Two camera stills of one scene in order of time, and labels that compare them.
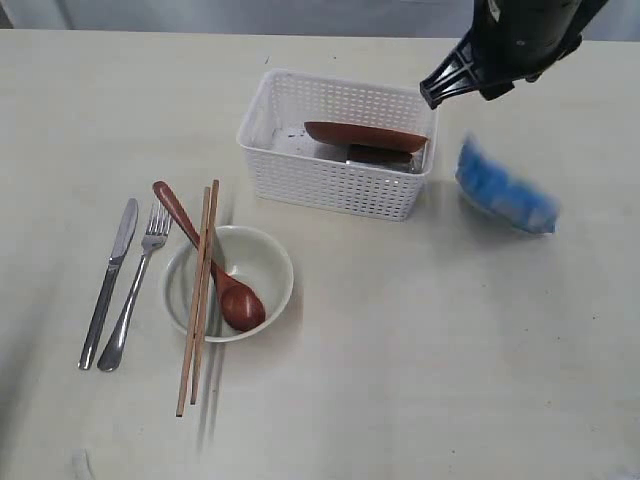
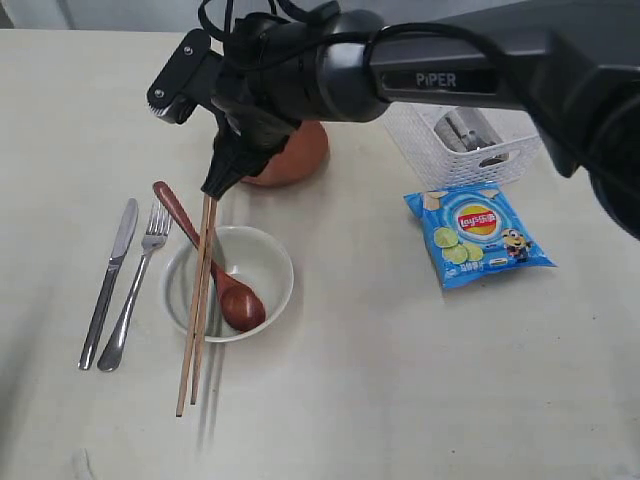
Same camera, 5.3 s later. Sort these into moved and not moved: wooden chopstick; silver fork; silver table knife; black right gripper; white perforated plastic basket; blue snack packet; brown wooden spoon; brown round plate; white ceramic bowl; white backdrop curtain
Moved: black right gripper; brown round plate; blue snack packet; white perforated plastic basket
Not moved: silver fork; wooden chopstick; white backdrop curtain; silver table knife; brown wooden spoon; white ceramic bowl
